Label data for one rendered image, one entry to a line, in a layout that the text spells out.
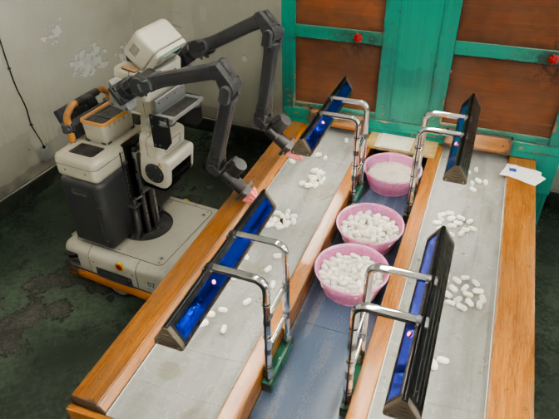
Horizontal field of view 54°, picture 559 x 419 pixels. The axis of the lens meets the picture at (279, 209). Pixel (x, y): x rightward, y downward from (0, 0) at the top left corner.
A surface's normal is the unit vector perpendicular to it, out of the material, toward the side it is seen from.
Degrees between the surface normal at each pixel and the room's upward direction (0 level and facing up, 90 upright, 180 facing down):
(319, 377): 0
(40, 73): 90
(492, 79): 90
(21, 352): 0
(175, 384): 0
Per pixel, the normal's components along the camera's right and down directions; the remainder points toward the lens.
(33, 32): 0.90, 0.25
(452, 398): -0.01, -0.81
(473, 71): -0.36, 0.55
